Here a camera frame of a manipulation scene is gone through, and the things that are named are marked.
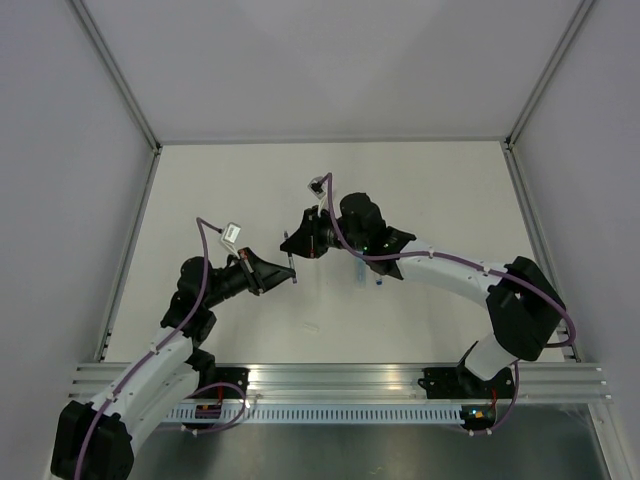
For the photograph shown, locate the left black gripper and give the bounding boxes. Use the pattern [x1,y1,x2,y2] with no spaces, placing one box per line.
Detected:
[203,248,295,309]

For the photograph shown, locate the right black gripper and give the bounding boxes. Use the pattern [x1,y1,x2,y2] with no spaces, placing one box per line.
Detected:
[282,205,367,259]

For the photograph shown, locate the small purple pen refill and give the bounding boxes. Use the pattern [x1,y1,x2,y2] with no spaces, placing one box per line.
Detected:
[283,230,298,285]

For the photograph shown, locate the light blue highlighter pen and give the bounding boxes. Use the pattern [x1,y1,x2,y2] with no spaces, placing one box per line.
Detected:
[355,259,367,289]

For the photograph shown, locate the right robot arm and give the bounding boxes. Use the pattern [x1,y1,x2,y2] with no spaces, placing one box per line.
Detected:
[280,193,566,397]

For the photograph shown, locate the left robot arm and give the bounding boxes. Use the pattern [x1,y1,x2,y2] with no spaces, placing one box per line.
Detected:
[50,247,295,479]

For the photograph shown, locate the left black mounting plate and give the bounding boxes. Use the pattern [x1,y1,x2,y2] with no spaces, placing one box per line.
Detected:
[191,367,250,403]

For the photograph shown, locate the black mounting plate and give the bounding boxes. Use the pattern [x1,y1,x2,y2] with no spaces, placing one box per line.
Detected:
[191,367,250,403]
[417,367,515,400]

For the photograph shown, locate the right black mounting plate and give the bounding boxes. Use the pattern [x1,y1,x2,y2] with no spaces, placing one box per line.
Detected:
[417,367,515,400]

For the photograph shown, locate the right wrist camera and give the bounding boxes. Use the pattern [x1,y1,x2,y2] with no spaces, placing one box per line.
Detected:
[308,175,328,214]

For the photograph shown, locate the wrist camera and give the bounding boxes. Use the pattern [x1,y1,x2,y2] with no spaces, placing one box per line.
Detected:
[308,175,328,214]
[219,222,241,256]

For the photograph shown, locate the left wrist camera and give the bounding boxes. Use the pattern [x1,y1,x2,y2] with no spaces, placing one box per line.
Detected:
[219,222,241,256]

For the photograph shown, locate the white slotted cable duct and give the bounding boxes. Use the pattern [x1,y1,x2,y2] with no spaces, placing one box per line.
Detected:
[163,401,495,429]

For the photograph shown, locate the left aluminium frame post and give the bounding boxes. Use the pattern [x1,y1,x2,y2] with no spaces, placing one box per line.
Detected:
[66,0,162,155]

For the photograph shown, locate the aluminium frame post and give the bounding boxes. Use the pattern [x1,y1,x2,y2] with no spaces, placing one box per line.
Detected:
[66,0,162,155]
[503,0,598,151]

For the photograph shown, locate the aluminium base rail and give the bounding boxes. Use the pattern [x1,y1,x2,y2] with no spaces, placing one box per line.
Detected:
[69,362,614,404]

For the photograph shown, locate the right aluminium frame post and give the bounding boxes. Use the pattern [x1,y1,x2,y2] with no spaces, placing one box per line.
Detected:
[503,0,598,151]

